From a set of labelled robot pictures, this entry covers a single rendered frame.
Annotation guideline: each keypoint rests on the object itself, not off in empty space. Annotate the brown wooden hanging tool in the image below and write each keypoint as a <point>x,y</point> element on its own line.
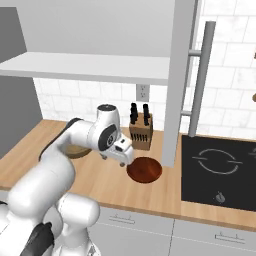
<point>254,97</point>

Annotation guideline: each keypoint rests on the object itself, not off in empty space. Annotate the open grey wall cabinet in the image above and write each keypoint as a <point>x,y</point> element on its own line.
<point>90,40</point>

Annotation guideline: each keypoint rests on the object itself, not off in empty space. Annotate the grey cabinet door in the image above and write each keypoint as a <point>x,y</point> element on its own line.
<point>178,83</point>

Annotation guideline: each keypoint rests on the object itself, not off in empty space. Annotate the black hob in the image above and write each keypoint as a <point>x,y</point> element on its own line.
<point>216,173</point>

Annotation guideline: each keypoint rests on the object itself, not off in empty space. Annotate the red-brown bowl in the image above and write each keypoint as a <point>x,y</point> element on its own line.
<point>144,170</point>

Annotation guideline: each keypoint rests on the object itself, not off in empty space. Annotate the tan bowl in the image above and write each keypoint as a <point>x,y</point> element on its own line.
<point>78,152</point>

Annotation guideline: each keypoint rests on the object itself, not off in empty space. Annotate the wooden knife block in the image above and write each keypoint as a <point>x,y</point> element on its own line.
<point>141,135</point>

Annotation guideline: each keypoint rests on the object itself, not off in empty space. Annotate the white wall socket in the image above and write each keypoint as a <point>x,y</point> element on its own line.
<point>142,92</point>

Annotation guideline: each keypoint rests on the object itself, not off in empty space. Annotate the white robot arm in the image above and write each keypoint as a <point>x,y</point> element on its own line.
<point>50,173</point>

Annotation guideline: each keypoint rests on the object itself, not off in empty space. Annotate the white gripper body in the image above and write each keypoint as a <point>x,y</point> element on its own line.
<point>121,155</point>

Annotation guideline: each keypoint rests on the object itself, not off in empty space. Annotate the grey drawer front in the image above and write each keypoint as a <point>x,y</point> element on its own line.
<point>213,241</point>
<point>133,236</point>

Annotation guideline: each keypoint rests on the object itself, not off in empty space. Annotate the grey tall side panel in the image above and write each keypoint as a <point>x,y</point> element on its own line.
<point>16,100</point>

